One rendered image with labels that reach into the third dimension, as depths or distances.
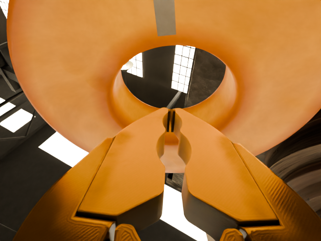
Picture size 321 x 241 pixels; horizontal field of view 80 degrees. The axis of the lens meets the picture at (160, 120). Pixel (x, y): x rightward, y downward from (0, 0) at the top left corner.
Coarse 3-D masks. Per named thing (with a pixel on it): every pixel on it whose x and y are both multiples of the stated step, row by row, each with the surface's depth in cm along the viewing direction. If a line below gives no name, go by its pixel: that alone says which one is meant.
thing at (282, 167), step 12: (300, 132) 38; (312, 132) 35; (288, 144) 40; (300, 144) 36; (312, 144) 32; (276, 156) 42; (288, 156) 36; (300, 156) 35; (312, 156) 33; (276, 168) 39; (288, 168) 38; (300, 168) 36
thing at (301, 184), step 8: (304, 168) 35; (312, 168) 34; (320, 168) 32; (288, 176) 39; (296, 176) 36; (304, 176) 35; (312, 176) 34; (320, 176) 33; (288, 184) 38; (296, 184) 37; (304, 184) 36; (312, 184) 35; (320, 184) 34; (296, 192) 38; (304, 192) 36; (312, 192) 35; (320, 192) 33; (304, 200) 36; (312, 200) 35; (320, 200) 34; (312, 208) 36; (320, 208) 35
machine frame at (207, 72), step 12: (204, 60) 48; (216, 60) 47; (192, 72) 62; (204, 72) 50; (216, 72) 49; (192, 84) 54; (204, 84) 52; (216, 84) 51; (192, 96) 57; (204, 96) 55; (264, 156) 59; (168, 180) 101; (180, 180) 95
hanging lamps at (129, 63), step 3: (6, 60) 1050; (126, 63) 668; (129, 63) 664; (132, 63) 656; (123, 66) 649; (126, 66) 668; (129, 66) 661; (132, 66) 641; (123, 69) 667; (126, 69) 628; (126, 84) 706; (3, 225) 452; (9, 228) 470; (15, 231) 493
